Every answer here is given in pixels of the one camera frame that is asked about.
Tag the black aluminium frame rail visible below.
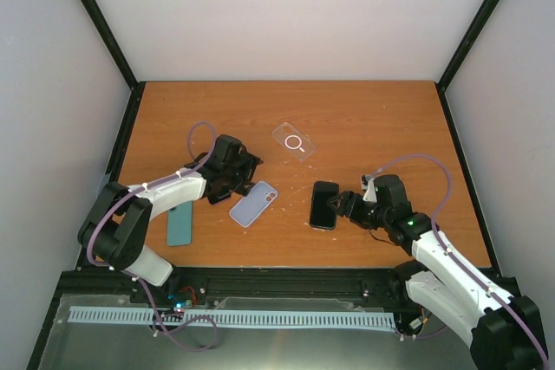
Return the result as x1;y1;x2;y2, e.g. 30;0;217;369
55;266;416;312

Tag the black phone case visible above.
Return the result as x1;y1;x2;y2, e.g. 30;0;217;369
309;180;341;230

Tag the metal base plate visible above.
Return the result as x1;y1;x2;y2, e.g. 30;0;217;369
32;295;474;369

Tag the teal phone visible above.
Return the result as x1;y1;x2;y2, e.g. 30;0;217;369
166;202;193;247

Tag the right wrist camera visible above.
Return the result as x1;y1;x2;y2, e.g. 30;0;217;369
361;175;377;203

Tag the light blue cable duct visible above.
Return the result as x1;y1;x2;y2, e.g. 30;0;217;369
67;306;395;332

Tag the lavender phone case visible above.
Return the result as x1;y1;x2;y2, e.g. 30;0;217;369
229;181;278;228

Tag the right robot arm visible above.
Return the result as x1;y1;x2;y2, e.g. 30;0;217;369
327;175;549;369

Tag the black screen phone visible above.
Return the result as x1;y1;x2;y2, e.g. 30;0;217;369
310;181;339;229

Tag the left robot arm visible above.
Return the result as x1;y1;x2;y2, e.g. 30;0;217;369
77;134;263;303

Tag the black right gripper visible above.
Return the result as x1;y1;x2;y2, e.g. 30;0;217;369
328;190;390;230

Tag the clear magsafe phone case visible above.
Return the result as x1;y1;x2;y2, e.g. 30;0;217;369
271;122;316;161

